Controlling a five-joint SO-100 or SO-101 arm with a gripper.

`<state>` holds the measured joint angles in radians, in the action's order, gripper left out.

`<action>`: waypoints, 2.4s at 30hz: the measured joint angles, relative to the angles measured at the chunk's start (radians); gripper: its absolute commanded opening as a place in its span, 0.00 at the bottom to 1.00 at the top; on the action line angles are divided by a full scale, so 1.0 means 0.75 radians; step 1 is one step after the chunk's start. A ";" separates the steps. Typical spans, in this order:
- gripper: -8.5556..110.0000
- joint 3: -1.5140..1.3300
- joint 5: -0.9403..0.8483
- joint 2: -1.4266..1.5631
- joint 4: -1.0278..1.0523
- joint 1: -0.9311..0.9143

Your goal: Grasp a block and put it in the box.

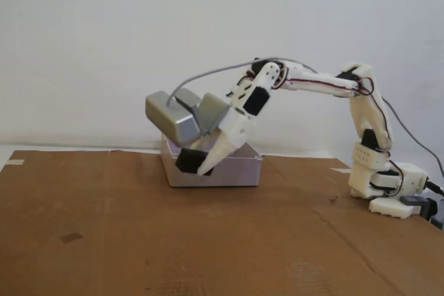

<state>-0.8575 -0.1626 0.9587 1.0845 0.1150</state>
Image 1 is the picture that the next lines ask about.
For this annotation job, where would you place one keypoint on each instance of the silver webcam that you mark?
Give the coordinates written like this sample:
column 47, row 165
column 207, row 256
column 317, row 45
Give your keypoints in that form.
column 170, row 115

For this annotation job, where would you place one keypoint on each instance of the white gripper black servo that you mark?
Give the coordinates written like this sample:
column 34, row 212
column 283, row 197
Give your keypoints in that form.
column 236, row 129

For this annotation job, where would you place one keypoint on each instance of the pale plastic open box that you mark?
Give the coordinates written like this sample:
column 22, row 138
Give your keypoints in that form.
column 236, row 174

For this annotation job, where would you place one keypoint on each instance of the grey table clamp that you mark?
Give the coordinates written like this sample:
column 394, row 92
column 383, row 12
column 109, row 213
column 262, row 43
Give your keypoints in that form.
column 412, row 201

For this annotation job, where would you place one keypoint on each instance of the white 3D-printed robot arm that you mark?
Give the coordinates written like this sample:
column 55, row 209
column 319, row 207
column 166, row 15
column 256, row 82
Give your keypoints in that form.
column 367, row 119

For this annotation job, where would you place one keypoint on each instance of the brown cardboard sheet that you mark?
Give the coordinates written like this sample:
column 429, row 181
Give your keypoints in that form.
column 138, row 240
column 399, row 258

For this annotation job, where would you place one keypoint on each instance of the grey webcam mount bracket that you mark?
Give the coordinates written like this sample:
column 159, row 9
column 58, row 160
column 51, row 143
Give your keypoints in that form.
column 211, row 109

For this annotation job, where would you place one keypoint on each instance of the black rectangular block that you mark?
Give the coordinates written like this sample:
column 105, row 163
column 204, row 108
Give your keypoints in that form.
column 187, row 162

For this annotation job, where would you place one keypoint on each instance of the white tape piece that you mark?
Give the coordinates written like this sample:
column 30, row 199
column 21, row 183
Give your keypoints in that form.
column 15, row 162
column 340, row 170

